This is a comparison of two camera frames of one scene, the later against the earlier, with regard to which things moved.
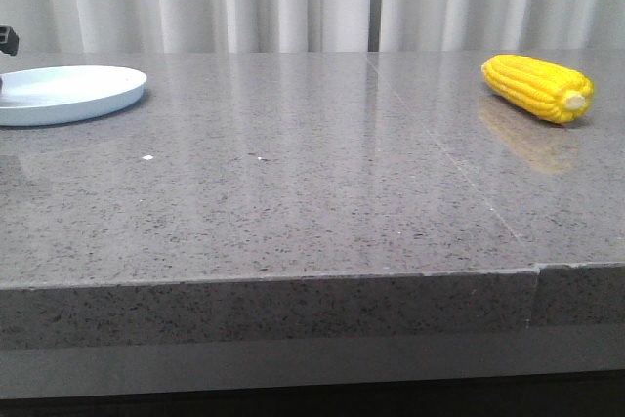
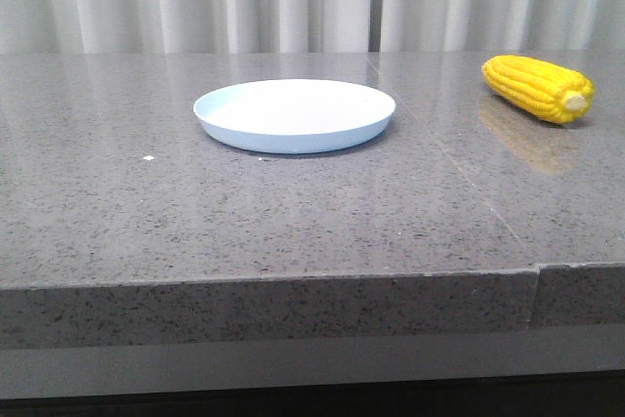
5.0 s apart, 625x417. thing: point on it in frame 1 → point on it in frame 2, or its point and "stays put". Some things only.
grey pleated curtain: (298, 0) stays put
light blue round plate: (59, 94) → (292, 116)
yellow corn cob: (544, 90) stays put
